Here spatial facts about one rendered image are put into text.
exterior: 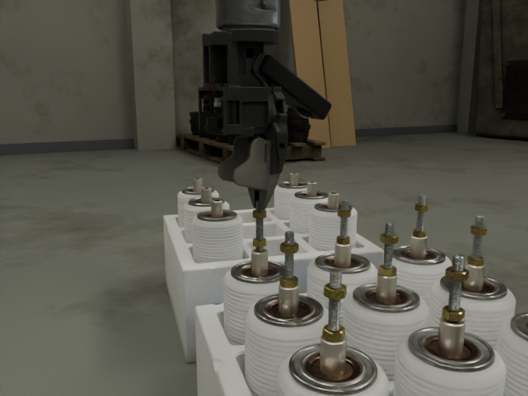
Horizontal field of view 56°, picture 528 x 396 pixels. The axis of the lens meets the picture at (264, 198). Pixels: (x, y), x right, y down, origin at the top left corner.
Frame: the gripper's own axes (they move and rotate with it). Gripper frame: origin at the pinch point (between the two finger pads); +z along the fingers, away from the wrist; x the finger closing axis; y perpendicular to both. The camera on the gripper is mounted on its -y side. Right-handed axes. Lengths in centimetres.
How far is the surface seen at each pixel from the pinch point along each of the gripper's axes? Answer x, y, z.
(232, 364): 7.4, 8.6, 17.0
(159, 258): -80, -12, 35
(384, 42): -318, -325, -55
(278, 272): 1.9, -1.1, 9.6
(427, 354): 25.7, -1.9, 9.7
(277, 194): -46, -31, 12
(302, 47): -283, -205, -44
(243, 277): 1.1, 3.6, 9.7
